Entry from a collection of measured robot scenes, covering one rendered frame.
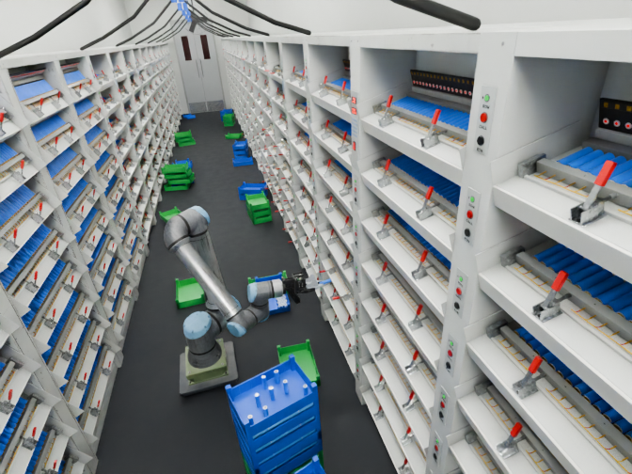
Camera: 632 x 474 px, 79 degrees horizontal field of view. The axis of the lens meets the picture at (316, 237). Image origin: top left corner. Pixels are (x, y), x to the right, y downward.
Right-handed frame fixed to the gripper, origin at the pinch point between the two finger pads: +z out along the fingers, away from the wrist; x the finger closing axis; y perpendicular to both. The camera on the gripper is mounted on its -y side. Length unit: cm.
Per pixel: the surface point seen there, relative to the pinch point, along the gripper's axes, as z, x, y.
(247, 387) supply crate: -44, -45, -12
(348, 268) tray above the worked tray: 13.2, -5.6, 10.7
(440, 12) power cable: -1, -82, 118
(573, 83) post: 15, -101, 106
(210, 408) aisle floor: -64, -7, -63
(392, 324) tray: 14, -52, 12
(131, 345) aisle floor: -111, 61, -67
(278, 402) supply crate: -34, -55, -13
